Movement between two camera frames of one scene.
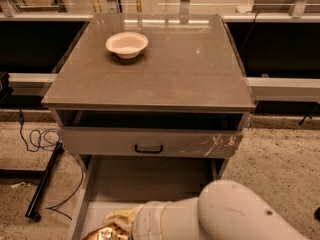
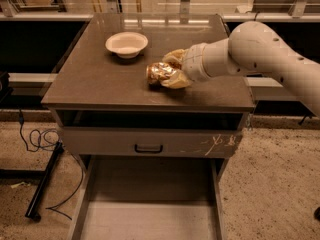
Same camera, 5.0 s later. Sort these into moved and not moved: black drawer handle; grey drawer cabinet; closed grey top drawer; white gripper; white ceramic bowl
Moved: white gripper
Not moved: grey drawer cabinet; closed grey top drawer; black drawer handle; white ceramic bowl
